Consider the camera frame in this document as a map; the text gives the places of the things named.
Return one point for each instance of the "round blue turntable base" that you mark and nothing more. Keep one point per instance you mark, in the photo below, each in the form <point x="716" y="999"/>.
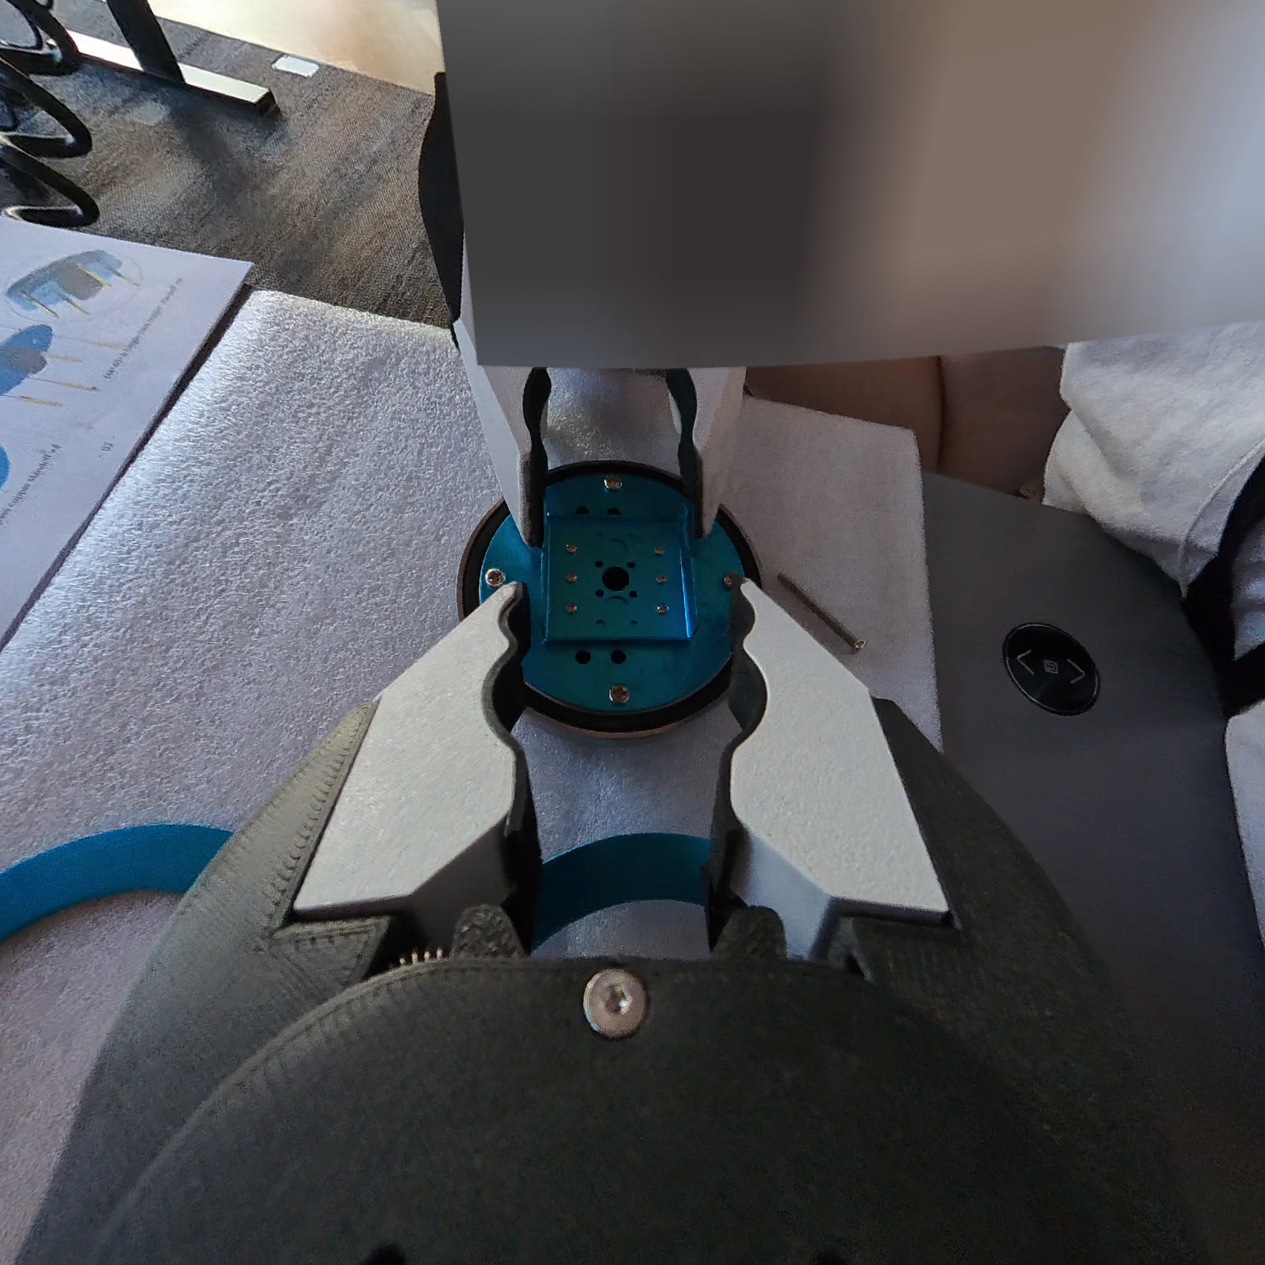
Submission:
<point x="633" y="671"/>

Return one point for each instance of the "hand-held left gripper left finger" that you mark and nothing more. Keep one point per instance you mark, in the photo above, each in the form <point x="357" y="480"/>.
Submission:
<point x="415" y="790"/>

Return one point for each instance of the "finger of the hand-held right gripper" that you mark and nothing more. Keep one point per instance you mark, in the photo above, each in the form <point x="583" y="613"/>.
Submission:
<point x="722" y="416"/>
<point x="499" y="435"/>

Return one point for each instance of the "white foam sheet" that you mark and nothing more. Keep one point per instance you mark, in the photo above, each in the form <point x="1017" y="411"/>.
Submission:
<point x="249" y="542"/>

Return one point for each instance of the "instruction sheet with blue pictures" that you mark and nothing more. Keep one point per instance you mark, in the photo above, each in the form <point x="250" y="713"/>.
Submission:
<point x="90" y="395"/>

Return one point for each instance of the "black table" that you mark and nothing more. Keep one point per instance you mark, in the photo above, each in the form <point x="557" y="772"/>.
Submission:
<point x="149" y="29"/>

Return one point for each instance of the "person's right forearm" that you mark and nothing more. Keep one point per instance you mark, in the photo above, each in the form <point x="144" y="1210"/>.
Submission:
<point x="839" y="416"/>

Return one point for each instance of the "person's white shirt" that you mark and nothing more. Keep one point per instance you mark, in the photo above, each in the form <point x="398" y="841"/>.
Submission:
<point x="1156" y="443"/>

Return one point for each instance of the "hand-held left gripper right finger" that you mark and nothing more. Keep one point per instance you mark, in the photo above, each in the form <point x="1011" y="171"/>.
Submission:
<point x="832" y="790"/>

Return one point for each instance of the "long metal screw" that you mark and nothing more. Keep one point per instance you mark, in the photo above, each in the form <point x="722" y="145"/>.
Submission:
<point x="820" y="613"/>

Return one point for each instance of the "small white floor plate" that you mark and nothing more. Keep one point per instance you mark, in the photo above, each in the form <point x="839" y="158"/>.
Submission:
<point x="298" y="66"/>

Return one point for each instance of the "round black desk control panel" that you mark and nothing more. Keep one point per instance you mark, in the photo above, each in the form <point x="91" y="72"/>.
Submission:
<point x="1051" y="667"/>

